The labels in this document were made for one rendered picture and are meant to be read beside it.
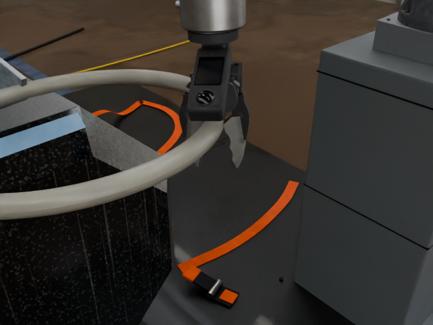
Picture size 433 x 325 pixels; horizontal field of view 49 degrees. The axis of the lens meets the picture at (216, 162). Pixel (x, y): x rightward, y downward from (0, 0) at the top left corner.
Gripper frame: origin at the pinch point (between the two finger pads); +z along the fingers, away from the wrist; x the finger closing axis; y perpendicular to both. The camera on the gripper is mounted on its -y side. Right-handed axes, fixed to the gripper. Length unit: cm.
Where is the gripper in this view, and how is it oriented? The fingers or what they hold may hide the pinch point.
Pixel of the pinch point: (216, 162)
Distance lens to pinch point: 73.5
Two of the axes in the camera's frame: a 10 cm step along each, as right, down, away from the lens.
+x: -9.9, -0.3, 1.4
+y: 1.4, -4.7, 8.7
